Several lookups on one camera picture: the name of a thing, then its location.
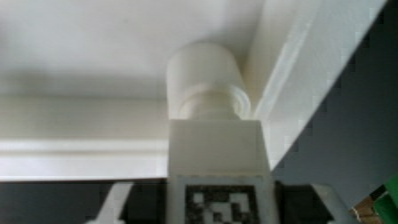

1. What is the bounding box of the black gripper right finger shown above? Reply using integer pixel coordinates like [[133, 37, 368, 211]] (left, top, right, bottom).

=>
[[304, 184, 359, 224]]

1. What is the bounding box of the white square tabletop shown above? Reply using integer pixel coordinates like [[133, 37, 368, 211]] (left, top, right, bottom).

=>
[[0, 0, 387, 181]]

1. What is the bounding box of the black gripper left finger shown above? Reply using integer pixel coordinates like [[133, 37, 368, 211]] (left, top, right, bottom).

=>
[[84, 182, 135, 224]]

